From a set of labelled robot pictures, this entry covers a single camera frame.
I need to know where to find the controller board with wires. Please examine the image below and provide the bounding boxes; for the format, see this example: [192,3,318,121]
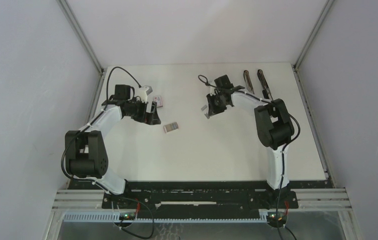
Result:
[266,200,297,240]
[112,198,156,240]

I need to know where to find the black stapler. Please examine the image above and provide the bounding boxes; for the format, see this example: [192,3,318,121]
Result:
[257,69,273,100]

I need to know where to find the right black camera cable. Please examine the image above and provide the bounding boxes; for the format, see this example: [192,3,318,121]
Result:
[198,74,301,220]

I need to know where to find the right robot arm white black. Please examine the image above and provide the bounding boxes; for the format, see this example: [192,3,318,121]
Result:
[198,75,299,208]

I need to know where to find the white cable duct strip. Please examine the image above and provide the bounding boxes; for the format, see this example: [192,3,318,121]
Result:
[63,211,269,223]

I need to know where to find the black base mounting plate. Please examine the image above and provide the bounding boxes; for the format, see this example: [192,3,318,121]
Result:
[101,180,299,220]

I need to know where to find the left controller board with wires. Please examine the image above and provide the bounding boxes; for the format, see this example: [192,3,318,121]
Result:
[112,198,156,240]

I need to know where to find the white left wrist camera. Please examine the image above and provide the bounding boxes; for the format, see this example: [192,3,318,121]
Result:
[135,85,153,103]

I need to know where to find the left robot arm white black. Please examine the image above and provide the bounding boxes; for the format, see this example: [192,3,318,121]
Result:
[61,84,161,209]

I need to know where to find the left black camera cable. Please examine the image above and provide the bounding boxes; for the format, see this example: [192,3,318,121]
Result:
[61,66,143,181]

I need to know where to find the right controller board with wires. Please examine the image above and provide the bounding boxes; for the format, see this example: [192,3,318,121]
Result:
[266,200,297,240]

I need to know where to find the red white staple box sleeve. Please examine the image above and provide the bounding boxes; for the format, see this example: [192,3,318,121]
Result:
[153,95,163,108]

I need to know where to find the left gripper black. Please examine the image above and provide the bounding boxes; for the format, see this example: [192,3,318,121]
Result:
[125,97,160,126]

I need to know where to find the staple box tray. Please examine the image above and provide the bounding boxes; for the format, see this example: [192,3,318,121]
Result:
[163,122,179,134]

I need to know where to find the black camera cable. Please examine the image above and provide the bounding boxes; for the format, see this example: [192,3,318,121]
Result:
[61,66,143,181]
[198,74,301,220]

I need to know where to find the silver black staple remover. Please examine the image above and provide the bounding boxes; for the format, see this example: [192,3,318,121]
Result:
[243,70,255,94]

